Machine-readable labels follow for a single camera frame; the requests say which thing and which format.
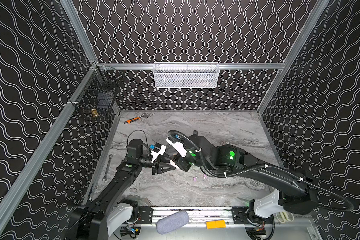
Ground grey fabric pouch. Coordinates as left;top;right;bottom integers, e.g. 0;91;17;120
156;211;190;235

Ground brass fitting in basket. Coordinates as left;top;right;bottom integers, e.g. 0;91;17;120
90;109;99;118

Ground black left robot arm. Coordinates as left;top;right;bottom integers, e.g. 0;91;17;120
65;139;175;240

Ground yellow block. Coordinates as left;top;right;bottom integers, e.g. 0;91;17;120
206;220;226;230

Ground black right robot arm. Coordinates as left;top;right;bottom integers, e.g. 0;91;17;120
167;130;354;219

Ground white handled scissors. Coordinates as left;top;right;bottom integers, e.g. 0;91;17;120
275;211;295;224

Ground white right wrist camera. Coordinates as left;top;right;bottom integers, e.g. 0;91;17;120
166;137;188;158

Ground orange handled adjustable wrench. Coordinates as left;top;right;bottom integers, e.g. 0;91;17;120
124;113;149;124

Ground white mesh wall basket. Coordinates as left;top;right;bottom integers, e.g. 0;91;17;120
153;62;220;89

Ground black wire wall basket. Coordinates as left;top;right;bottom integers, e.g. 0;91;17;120
70;70;125;122

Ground aluminium front rail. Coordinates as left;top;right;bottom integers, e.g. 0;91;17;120
71;206;314;227

